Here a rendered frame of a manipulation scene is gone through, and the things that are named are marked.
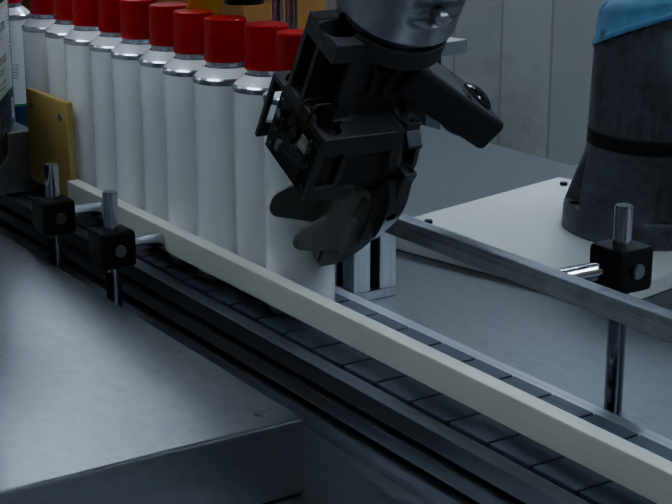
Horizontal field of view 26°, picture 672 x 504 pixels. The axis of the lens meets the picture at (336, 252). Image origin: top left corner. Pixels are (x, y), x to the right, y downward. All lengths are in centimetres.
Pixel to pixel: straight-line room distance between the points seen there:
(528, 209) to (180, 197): 43
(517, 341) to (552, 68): 393
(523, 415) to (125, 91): 56
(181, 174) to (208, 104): 8
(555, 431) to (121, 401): 28
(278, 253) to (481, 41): 424
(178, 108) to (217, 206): 9
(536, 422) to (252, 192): 36
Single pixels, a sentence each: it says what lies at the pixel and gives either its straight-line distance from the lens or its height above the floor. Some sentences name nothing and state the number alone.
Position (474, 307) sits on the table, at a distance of 125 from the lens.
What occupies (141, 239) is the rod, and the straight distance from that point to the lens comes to 117.
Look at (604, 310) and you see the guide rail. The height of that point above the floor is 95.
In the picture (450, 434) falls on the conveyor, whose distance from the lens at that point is 87.
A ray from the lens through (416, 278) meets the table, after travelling 133.
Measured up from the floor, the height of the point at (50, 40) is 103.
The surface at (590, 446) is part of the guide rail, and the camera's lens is 78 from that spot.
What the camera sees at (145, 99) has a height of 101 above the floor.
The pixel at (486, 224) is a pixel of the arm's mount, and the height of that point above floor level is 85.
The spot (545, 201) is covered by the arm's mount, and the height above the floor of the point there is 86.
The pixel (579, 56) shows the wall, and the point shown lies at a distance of 500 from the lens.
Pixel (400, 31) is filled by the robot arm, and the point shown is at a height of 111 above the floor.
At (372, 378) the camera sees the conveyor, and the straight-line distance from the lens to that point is 95.
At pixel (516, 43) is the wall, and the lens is 516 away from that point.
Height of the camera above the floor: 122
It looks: 16 degrees down
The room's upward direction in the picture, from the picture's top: straight up
